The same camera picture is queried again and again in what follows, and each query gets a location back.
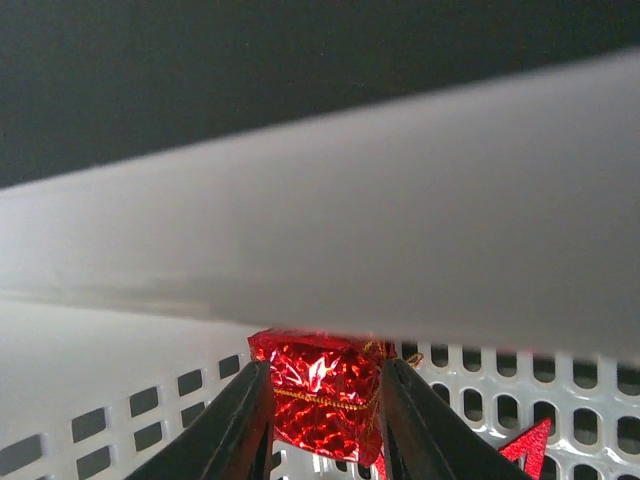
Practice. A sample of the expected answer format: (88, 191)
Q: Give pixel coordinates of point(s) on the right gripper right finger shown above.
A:
(425, 439)

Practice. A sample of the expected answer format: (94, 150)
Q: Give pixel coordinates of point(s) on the red star ornament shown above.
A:
(530, 446)

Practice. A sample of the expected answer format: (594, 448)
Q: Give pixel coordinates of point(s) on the red gift box ornament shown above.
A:
(326, 390)

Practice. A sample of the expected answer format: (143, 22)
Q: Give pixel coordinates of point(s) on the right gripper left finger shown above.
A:
(231, 439)

